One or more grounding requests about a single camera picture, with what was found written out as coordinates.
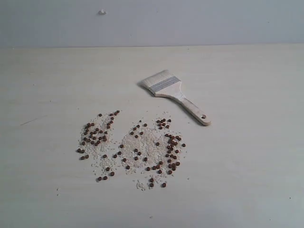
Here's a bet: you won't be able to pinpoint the wooden paint brush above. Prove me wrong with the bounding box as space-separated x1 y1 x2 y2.
139 70 211 126

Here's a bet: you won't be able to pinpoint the scattered rice and brown pellets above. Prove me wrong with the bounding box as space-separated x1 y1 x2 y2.
76 110 187 191

